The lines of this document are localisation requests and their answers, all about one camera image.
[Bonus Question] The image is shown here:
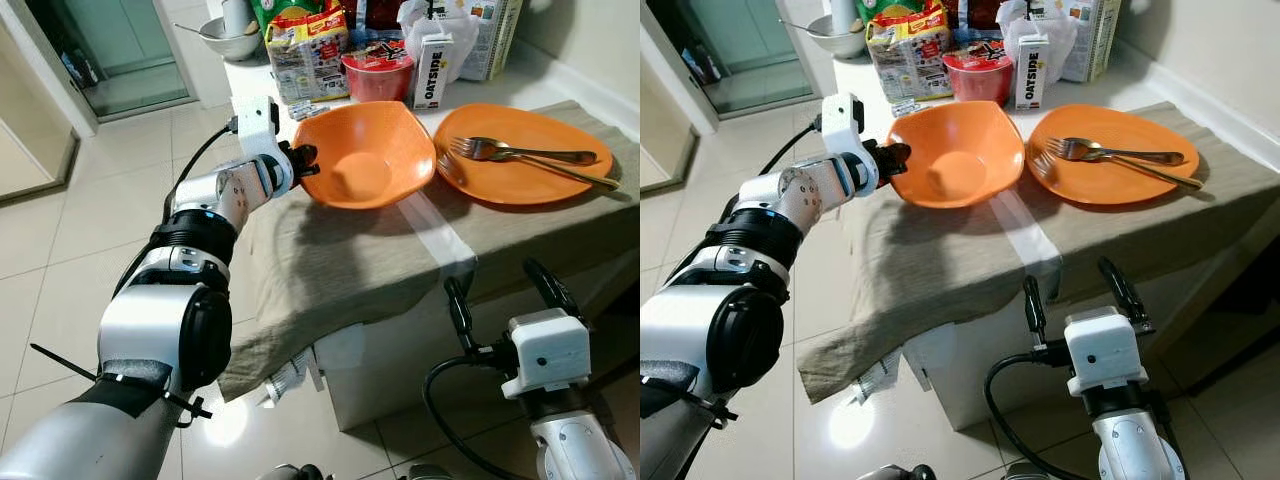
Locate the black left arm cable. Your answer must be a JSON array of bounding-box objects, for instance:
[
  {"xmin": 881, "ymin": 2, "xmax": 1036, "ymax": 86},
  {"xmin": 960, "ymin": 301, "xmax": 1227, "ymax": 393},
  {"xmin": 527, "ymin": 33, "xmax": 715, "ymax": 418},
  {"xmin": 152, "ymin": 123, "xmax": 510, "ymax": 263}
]
[
  {"xmin": 163, "ymin": 118, "xmax": 241, "ymax": 217},
  {"xmin": 756, "ymin": 115, "xmax": 827, "ymax": 177}
]

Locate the white paper label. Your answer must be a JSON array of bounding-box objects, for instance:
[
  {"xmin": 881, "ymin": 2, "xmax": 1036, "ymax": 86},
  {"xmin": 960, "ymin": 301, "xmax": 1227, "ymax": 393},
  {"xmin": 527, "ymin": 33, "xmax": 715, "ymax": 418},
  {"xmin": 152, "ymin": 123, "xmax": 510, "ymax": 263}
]
[
  {"xmin": 260, "ymin": 352, "xmax": 323, "ymax": 408},
  {"xmin": 852, "ymin": 358, "xmax": 906, "ymax": 408}
]

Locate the clear tape strip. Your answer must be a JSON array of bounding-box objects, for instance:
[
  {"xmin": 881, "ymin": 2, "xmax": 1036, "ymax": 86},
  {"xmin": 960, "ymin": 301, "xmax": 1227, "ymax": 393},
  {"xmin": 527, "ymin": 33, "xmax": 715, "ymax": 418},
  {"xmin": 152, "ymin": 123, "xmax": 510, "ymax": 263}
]
[
  {"xmin": 397, "ymin": 190, "xmax": 480, "ymax": 278},
  {"xmin": 990, "ymin": 190, "xmax": 1063, "ymax": 276}
]

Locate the instant noodle multipack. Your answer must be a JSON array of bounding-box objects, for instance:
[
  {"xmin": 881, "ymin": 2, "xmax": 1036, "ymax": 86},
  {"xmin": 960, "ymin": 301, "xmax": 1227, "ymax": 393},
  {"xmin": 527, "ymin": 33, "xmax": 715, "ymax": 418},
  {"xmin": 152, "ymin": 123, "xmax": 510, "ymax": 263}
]
[
  {"xmin": 263, "ymin": 8, "xmax": 352, "ymax": 105},
  {"xmin": 866, "ymin": 8, "xmax": 954, "ymax": 104}
]

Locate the silver metal fork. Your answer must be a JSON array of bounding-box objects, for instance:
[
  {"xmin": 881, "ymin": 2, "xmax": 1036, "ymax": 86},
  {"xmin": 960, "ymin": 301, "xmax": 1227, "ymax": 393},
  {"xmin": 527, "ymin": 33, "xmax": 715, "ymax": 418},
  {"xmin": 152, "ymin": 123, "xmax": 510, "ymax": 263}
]
[
  {"xmin": 1046, "ymin": 136, "xmax": 1187, "ymax": 167},
  {"xmin": 438, "ymin": 150, "xmax": 622, "ymax": 192},
  {"xmin": 1032, "ymin": 150, "xmax": 1204, "ymax": 191},
  {"xmin": 448, "ymin": 136, "xmax": 600, "ymax": 167}
]

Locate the white Oatside carton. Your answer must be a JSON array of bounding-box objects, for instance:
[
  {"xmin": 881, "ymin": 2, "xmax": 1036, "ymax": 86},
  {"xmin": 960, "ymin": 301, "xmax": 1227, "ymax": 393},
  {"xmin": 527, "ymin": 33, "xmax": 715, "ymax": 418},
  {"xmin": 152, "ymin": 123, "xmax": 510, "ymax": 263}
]
[
  {"xmin": 413, "ymin": 35, "xmax": 454, "ymax": 112},
  {"xmin": 1013, "ymin": 35, "xmax": 1052, "ymax": 112}
]

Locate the frosted glass door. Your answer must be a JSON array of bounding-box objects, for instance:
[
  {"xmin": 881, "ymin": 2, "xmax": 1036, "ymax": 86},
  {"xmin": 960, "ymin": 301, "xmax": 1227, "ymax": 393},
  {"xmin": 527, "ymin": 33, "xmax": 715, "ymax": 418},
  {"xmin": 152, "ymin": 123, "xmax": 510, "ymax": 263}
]
[
  {"xmin": 25, "ymin": 0, "xmax": 197, "ymax": 120},
  {"xmin": 650, "ymin": 0, "xmax": 823, "ymax": 113}
]

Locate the white plastic bag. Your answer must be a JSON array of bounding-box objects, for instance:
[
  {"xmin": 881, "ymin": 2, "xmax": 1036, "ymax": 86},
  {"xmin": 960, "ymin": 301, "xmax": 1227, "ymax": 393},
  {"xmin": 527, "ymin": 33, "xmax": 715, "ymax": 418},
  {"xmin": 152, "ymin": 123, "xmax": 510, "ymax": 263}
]
[
  {"xmin": 398, "ymin": 0, "xmax": 483, "ymax": 83},
  {"xmin": 1000, "ymin": 0, "xmax": 1079, "ymax": 85}
]

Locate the white cardboard food box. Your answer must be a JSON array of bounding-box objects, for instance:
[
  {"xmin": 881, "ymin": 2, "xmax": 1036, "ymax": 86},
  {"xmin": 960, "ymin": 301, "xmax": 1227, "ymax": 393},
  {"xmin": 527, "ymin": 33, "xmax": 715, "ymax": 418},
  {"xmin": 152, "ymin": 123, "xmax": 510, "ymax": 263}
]
[
  {"xmin": 1058, "ymin": 0, "xmax": 1124, "ymax": 84},
  {"xmin": 455, "ymin": 0, "xmax": 524, "ymax": 82}
]

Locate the dark red food packet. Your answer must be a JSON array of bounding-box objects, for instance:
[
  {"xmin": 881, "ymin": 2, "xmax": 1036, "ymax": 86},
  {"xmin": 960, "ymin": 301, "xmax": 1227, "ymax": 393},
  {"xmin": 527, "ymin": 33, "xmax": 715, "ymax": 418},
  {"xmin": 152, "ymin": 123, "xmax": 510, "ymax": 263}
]
[
  {"xmin": 343, "ymin": 0, "xmax": 408, "ymax": 53},
  {"xmin": 945, "ymin": 0, "xmax": 1006, "ymax": 53}
]

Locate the grey-beige table cloth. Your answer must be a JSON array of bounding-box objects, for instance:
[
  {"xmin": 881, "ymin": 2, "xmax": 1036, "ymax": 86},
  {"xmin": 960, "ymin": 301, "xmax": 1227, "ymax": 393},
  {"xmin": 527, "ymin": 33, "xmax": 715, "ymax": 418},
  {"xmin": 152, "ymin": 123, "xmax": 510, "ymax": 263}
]
[
  {"xmin": 218, "ymin": 100, "xmax": 641, "ymax": 403},
  {"xmin": 797, "ymin": 100, "xmax": 1280, "ymax": 406}
]

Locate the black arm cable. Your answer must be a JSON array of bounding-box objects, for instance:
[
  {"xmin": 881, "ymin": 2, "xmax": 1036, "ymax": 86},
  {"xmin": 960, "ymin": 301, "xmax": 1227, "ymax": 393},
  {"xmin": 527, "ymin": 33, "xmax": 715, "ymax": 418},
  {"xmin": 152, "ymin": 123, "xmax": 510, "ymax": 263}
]
[
  {"xmin": 983, "ymin": 350, "xmax": 1063, "ymax": 480},
  {"xmin": 756, "ymin": 115, "xmax": 827, "ymax": 177},
  {"xmin": 421, "ymin": 355, "xmax": 536, "ymax": 480},
  {"xmin": 163, "ymin": 118, "xmax": 241, "ymax": 217}
]

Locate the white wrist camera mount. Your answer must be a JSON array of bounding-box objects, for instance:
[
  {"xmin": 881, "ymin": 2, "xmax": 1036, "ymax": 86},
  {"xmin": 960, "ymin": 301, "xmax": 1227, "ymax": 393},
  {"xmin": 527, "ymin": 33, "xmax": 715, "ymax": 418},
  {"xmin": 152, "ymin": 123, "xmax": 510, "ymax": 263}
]
[
  {"xmin": 500, "ymin": 308, "xmax": 593, "ymax": 401},
  {"xmin": 230, "ymin": 97, "xmax": 297, "ymax": 197},
  {"xmin": 820, "ymin": 93, "xmax": 883, "ymax": 193},
  {"xmin": 1062, "ymin": 306, "xmax": 1151, "ymax": 398}
]

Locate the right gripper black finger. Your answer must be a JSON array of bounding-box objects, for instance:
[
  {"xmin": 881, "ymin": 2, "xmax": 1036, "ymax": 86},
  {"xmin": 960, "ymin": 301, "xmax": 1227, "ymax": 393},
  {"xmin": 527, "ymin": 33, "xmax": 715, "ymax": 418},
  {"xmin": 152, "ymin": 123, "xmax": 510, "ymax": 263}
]
[
  {"xmin": 522, "ymin": 258, "xmax": 583, "ymax": 323},
  {"xmin": 1022, "ymin": 276, "xmax": 1049, "ymax": 349},
  {"xmin": 444, "ymin": 277, "xmax": 477, "ymax": 353},
  {"xmin": 1097, "ymin": 257, "xmax": 1156, "ymax": 334}
]

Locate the green snack packet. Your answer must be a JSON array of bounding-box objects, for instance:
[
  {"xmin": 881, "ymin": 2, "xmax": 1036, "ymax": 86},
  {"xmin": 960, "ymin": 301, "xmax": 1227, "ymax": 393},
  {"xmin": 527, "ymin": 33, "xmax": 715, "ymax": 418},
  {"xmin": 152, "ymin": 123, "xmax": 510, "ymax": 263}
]
[
  {"xmin": 250, "ymin": 0, "xmax": 333, "ymax": 31},
  {"xmin": 858, "ymin": 0, "xmax": 936, "ymax": 25}
]

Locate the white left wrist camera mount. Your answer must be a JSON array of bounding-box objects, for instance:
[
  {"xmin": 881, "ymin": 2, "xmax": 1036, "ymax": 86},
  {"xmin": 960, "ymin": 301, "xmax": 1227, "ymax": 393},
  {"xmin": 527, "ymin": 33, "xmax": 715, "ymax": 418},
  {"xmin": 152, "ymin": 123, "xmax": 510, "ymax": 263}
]
[
  {"xmin": 820, "ymin": 93, "xmax": 883, "ymax": 193},
  {"xmin": 230, "ymin": 97, "xmax": 297, "ymax": 197}
]

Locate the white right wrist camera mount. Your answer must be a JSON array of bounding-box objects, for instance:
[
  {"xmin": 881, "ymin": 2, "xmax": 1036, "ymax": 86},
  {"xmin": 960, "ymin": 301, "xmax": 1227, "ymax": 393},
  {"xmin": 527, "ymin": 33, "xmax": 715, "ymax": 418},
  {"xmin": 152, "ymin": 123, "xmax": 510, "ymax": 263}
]
[
  {"xmin": 1062, "ymin": 306, "xmax": 1151, "ymax": 398},
  {"xmin": 500, "ymin": 308, "xmax": 593, "ymax": 401}
]

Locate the orange plastic plate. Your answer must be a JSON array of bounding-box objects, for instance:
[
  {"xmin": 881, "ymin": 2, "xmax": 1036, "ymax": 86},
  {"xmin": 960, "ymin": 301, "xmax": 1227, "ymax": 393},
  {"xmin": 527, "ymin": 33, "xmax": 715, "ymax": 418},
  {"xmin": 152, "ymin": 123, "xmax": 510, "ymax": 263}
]
[
  {"xmin": 1027, "ymin": 104, "xmax": 1201, "ymax": 208},
  {"xmin": 433, "ymin": 103, "xmax": 615, "ymax": 208}
]

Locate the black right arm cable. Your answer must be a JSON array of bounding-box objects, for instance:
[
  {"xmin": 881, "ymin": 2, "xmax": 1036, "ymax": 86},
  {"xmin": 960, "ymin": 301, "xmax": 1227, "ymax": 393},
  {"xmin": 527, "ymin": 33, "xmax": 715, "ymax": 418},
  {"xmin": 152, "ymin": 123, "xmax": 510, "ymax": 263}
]
[
  {"xmin": 421, "ymin": 355, "xmax": 536, "ymax": 480},
  {"xmin": 983, "ymin": 350, "xmax": 1063, "ymax": 480}
]

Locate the red instant noodle cup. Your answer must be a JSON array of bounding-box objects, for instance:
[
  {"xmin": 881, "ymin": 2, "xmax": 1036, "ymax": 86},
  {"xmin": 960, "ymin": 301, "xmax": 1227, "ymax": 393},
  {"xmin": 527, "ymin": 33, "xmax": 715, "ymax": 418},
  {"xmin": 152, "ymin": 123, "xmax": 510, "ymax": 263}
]
[
  {"xmin": 341, "ymin": 50, "xmax": 416, "ymax": 104},
  {"xmin": 943, "ymin": 50, "xmax": 1014, "ymax": 107}
]

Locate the orange plastic bowl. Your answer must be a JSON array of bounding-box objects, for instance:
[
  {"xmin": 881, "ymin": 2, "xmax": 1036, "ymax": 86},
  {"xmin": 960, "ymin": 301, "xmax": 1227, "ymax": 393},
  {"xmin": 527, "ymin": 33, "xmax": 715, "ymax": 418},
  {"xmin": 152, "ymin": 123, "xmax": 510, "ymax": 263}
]
[
  {"xmin": 886, "ymin": 100, "xmax": 1028, "ymax": 210},
  {"xmin": 292, "ymin": 100, "xmax": 438, "ymax": 211}
]

